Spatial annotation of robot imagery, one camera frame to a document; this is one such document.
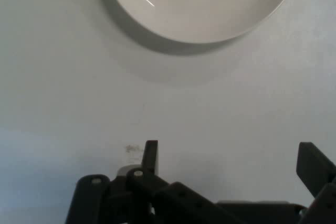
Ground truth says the white round ceramic dish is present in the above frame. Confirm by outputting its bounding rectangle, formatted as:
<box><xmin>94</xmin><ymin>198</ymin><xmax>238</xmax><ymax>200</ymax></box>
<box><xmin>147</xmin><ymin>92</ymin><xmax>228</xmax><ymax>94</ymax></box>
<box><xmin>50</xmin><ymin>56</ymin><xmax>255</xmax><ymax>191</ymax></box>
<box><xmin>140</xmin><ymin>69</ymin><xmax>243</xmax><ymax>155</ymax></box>
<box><xmin>96</xmin><ymin>0</ymin><xmax>299</xmax><ymax>57</ymax></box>

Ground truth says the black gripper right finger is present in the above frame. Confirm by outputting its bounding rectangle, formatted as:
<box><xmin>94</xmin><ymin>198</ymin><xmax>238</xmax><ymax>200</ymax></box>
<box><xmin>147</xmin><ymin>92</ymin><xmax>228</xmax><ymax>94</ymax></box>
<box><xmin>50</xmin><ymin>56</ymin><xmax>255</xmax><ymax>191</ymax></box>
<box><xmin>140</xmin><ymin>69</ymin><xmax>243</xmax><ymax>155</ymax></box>
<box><xmin>296</xmin><ymin>142</ymin><xmax>336</xmax><ymax>224</ymax></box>

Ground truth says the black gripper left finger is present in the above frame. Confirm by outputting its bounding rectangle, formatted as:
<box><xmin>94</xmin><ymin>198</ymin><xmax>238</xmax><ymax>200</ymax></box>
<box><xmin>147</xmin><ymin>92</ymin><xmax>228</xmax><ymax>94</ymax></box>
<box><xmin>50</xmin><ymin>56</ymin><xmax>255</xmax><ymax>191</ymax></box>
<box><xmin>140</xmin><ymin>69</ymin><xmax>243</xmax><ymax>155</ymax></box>
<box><xmin>65</xmin><ymin>140</ymin><xmax>238</xmax><ymax>224</ymax></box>

